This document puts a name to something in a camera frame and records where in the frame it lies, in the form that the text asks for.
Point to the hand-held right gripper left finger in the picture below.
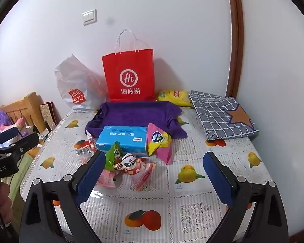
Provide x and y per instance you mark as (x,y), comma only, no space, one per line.
(91,177)

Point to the white plastic bag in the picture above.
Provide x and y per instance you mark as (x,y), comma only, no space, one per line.
(73,81)

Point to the red paper bag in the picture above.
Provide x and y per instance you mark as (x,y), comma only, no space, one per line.
(129,65)

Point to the purple plush toy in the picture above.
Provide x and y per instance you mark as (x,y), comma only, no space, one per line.
(2,120)

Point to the patterned box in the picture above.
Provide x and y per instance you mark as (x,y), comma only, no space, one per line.
(48,114)

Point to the blue tissue pack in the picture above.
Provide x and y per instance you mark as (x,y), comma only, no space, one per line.
(121,139)

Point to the wooden headboard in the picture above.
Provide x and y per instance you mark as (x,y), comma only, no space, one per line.
(25,108)

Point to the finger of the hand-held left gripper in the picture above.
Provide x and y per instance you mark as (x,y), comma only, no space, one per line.
(7,134)
(20,145)

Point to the folded grey checked cloth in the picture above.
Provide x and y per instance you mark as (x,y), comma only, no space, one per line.
(217,116)

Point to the panda print snack packet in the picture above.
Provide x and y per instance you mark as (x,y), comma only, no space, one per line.
(134,167)

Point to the fruit printed tablecloth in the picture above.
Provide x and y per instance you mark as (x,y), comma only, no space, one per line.
(167,207)

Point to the pink peach snack packet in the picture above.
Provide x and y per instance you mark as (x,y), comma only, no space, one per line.
(106,179)

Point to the white light switch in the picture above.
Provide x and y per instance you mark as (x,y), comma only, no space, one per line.
(89,17)

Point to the yellow chip bag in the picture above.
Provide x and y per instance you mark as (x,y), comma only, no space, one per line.
(173,96)

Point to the person's left hand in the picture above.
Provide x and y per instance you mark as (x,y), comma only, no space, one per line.
(3,198)

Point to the small clear snack packet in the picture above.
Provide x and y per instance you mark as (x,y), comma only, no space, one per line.
(83,151)

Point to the pale pink small packet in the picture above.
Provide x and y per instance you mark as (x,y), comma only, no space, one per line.
(92,143)

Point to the purple cloth lined tray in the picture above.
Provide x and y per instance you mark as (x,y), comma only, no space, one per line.
(136,114)

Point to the green snack packet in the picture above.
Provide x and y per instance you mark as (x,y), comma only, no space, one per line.
(114,154)

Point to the brown wooden door frame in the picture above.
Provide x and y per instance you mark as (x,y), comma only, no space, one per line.
(236,43)

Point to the pink and yellow snack packet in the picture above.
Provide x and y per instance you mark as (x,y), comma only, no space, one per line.
(158,141)

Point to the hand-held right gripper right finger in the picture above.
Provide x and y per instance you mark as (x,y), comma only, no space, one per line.
(215,177)

